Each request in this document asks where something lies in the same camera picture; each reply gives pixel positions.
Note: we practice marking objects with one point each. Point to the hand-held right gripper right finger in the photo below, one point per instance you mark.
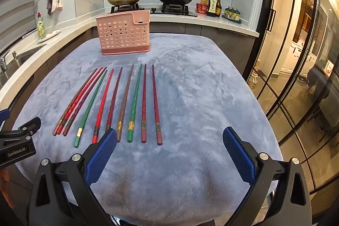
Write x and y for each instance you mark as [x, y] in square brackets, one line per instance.
[237, 151]

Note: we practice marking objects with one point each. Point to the red instant noodle cup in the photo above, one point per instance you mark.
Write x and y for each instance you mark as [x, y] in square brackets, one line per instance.
[201, 9]

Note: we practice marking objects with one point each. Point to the blue-lidded condiment jar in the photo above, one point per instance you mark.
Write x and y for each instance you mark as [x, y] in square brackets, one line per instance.
[231, 13]
[226, 12]
[237, 14]

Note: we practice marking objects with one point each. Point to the dark soy sauce bottle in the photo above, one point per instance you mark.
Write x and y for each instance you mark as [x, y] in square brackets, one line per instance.
[212, 5]

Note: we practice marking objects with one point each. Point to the black gas stove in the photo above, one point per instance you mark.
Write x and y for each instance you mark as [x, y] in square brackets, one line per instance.
[153, 11]

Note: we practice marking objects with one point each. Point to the blue-grey plush tablecloth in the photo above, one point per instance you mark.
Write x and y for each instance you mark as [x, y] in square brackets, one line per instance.
[198, 109]

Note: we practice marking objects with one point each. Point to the green dish soap bottle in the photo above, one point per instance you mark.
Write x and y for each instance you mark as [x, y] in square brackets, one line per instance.
[41, 27]

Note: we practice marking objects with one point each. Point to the white dish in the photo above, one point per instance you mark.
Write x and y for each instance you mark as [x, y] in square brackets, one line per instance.
[51, 34]

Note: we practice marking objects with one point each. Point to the glass sliding door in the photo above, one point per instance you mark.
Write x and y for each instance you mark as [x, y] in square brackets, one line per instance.
[299, 69]

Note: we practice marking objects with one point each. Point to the brown chopstick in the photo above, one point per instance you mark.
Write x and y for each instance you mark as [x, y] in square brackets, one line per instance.
[126, 103]
[76, 100]

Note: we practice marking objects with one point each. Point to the dark condiment jar tray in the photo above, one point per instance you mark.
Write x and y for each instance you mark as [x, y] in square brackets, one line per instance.
[233, 20]

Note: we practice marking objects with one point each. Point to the dark red chopstick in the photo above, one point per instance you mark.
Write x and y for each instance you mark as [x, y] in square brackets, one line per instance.
[115, 99]
[156, 106]
[86, 101]
[144, 104]

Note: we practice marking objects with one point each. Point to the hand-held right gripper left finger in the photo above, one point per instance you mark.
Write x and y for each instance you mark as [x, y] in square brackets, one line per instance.
[104, 151]

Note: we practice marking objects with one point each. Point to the pink perforated utensil holder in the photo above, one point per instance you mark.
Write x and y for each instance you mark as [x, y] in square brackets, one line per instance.
[123, 32]

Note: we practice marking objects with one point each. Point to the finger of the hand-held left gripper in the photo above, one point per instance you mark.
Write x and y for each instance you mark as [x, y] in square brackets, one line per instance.
[3, 118]
[29, 126]

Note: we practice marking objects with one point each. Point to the metal faucet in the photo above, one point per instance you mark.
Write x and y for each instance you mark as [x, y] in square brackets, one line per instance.
[5, 61]

